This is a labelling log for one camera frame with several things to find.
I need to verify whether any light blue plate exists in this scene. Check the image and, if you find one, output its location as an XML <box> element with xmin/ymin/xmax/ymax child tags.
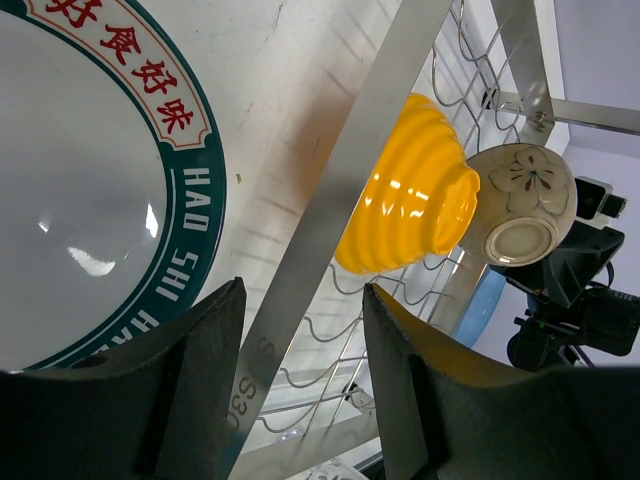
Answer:
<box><xmin>452</xmin><ymin>269</ymin><xmax>506</xmax><ymax>347</ymax></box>

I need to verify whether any yellow ribbed bowl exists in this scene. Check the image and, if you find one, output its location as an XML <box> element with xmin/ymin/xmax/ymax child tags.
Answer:
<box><xmin>335</xmin><ymin>93</ymin><xmax>481</xmax><ymax>275</ymax></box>

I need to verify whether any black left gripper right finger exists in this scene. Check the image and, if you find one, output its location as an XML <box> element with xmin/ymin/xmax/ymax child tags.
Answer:
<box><xmin>363</xmin><ymin>284</ymin><xmax>639</xmax><ymax>479</ymax></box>

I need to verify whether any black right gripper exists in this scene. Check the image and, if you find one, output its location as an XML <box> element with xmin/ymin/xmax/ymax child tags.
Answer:
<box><xmin>491</xmin><ymin>221</ymin><xmax>639</xmax><ymax>370</ymax></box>

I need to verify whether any clear drinking glass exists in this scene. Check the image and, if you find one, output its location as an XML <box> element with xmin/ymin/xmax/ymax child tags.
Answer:
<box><xmin>289</xmin><ymin>458</ymin><xmax>366</xmax><ymax>480</ymax></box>

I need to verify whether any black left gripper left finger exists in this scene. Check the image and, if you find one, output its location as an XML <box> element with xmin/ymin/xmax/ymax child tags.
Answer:
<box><xmin>1</xmin><ymin>278</ymin><xmax>246</xmax><ymax>479</ymax></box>

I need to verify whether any steel wire dish rack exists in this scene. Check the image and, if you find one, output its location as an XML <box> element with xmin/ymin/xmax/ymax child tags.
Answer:
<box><xmin>221</xmin><ymin>1</ymin><xmax>623</xmax><ymax>479</ymax></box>

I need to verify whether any black bowl floral outside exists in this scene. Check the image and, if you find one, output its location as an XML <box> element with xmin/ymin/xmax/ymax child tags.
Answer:
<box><xmin>459</xmin><ymin>143</ymin><xmax>577</xmax><ymax>267</ymax></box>

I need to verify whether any white plate green rim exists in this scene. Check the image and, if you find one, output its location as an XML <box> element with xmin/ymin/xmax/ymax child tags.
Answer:
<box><xmin>1</xmin><ymin>1</ymin><xmax>226</xmax><ymax>372</ymax></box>

